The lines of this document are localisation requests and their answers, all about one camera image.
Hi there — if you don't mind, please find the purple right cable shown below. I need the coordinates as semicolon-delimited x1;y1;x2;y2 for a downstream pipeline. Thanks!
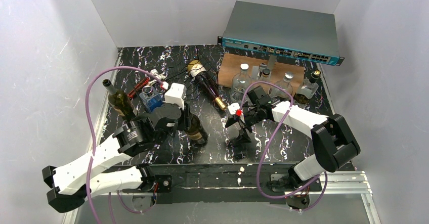
239;81;328;213

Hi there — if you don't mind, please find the teal network switch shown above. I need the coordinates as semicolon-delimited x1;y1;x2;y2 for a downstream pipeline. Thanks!
218;1;344;66

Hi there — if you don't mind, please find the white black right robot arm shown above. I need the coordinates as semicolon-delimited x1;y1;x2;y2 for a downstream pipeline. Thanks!
225;86;361;188

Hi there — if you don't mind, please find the red black wine rack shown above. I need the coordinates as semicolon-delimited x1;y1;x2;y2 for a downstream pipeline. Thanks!
121;45;222;101

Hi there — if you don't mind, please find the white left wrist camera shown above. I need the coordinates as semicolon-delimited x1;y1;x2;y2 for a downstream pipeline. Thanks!
164;83;186;109

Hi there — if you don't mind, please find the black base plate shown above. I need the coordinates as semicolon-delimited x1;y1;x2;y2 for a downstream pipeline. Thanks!
150;162;294;204

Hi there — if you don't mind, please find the purple cable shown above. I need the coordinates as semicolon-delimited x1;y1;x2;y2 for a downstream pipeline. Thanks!
239;81;328;213
84;66;168;224

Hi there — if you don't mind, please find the clear bottle gold label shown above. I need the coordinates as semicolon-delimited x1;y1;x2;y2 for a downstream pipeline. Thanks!
293;70;321;108

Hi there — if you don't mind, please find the wooden board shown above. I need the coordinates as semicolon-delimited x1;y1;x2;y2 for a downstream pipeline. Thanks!
218;53;305;89

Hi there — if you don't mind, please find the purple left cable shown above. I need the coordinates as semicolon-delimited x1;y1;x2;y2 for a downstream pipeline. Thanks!
84;66;168;224

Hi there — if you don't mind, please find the blue square glass bottle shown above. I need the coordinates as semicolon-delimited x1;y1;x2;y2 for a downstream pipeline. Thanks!
139;85;164;113

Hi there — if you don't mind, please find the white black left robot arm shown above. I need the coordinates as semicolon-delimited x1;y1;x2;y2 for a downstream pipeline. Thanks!
42;103;192;213

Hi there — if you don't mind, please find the dark bottle gold foil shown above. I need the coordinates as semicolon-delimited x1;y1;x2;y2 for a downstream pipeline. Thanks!
187;60;227;111

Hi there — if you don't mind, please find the metal bracket with knob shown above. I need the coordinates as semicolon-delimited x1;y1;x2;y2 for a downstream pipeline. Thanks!
251;55;277;81

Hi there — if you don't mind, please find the dark bottle brown label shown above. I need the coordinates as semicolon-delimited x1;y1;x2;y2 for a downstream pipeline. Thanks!
102;79;138;122

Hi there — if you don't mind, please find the clear bottle grey label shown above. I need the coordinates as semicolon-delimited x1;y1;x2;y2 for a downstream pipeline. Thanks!
230;63;251;103

